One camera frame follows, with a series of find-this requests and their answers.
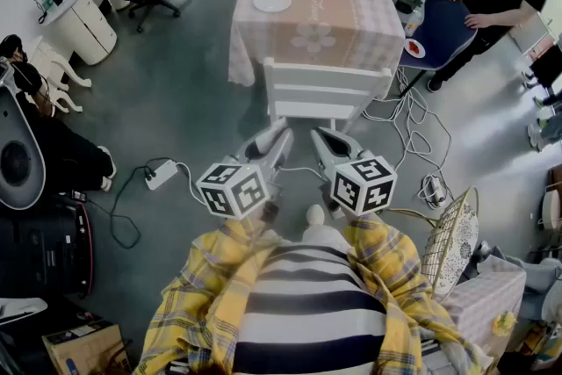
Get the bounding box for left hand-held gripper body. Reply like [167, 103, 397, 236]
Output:
[196, 147, 283, 221]

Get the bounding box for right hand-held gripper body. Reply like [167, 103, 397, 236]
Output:
[321, 148, 399, 221]

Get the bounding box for white plate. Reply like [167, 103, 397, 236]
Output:
[252, 0, 292, 13]

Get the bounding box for person's right forearm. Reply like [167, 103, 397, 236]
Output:
[342, 213, 493, 375]

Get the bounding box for person's left forearm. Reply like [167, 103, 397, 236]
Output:
[133, 217, 282, 375]

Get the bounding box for small plate with red food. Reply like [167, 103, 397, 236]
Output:
[402, 38, 427, 60]

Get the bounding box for person's white shoe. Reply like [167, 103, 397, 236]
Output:
[304, 204, 327, 234]

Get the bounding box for white wooden chair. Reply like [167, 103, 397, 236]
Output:
[263, 56, 393, 133]

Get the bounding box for white power strip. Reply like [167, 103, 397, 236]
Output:
[423, 174, 447, 207]
[144, 160, 179, 191]

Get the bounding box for table with pink checkered cloth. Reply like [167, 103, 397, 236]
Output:
[227, 0, 406, 100]

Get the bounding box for person's striped shirt torso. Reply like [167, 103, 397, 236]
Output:
[232, 227, 387, 375]

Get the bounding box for clear water bottle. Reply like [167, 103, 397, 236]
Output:
[404, 0, 429, 39]

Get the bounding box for dark blue chair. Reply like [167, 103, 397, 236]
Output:
[397, 0, 479, 97]

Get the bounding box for small checkered cloth table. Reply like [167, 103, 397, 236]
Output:
[438, 254, 528, 361]

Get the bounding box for grey blue clothes pile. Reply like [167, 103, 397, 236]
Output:
[476, 241, 562, 321]

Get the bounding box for black equipment case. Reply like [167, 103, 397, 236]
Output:
[0, 195, 94, 299]

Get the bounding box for cream round cabinet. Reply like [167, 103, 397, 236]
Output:
[41, 0, 119, 66]

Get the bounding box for cardboard box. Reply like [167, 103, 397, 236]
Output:
[41, 320, 133, 375]

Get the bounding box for grey white rounded chair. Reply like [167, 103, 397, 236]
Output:
[0, 61, 47, 211]

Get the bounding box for white vanity table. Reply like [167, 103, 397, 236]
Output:
[25, 34, 92, 114]

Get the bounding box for white cables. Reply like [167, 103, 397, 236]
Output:
[362, 65, 453, 207]

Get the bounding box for gold wire chair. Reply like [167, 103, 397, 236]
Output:
[385, 186, 480, 302]

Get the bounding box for black cable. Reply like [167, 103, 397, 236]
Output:
[85, 156, 177, 250]

